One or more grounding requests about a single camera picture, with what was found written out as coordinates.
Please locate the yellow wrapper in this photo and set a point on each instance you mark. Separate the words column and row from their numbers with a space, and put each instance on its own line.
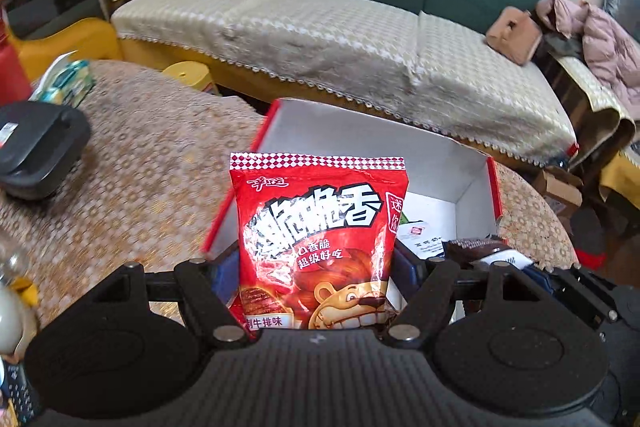
column 27, row 292

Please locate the cream chair cover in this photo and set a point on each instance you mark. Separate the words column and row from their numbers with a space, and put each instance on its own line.
column 600, row 107

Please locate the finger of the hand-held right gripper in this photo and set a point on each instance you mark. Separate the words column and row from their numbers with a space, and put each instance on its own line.
column 540, row 279

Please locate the pink jacket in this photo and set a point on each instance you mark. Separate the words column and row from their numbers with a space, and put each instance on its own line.
column 600, row 42

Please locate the beige round teapot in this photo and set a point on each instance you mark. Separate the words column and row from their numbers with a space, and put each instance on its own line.
column 12, row 314

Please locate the dark brown snack packet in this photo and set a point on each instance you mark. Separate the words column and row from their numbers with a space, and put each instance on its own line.
column 475, row 249

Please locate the red snack packet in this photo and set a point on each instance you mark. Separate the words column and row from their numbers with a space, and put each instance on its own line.
column 315, row 232

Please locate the white and blue snack packet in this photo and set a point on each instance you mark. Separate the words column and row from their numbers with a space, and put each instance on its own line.
column 422, row 237

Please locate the green and white packet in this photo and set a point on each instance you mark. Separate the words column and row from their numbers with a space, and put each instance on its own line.
column 67, row 82

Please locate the cream sofa seat cover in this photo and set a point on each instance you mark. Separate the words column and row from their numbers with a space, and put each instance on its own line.
column 325, row 37

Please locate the black plastic container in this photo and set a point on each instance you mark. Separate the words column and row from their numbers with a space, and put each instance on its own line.
column 45, row 142

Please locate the yellow stool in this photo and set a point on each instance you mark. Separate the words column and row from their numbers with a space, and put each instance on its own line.
column 187, row 74

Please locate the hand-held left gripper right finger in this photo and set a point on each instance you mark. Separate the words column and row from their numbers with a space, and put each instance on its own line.
column 405, row 274

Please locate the brown bag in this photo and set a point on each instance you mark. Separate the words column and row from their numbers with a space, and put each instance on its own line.
column 515, row 37

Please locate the red object on floor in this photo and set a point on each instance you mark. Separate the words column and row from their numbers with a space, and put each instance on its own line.
column 592, row 257

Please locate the red cardboard box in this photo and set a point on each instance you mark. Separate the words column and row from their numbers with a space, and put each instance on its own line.
column 375, row 147

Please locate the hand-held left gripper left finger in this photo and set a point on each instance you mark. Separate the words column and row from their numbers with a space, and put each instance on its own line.
column 225, row 269

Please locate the small cardboard box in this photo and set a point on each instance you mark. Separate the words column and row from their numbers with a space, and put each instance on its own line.
column 555, row 187

